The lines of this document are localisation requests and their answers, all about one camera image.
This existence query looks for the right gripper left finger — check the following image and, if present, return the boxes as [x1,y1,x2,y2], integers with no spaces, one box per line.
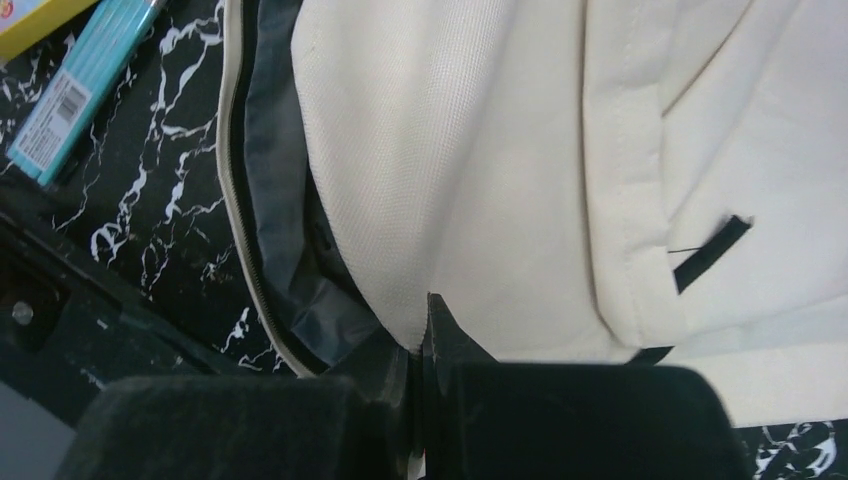
[57,331,415,479]

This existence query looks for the beige student backpack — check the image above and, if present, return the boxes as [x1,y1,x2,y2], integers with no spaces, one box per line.
[217,1,847,427]

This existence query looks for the yellow crayon box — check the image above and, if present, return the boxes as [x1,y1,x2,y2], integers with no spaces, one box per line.
[1,0,97,67]

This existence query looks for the teal pencil pack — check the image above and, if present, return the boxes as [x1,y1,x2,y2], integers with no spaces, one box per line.
[6,0,167,187]

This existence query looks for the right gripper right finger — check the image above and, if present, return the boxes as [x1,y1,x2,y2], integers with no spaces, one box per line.
[421,294,750,479]

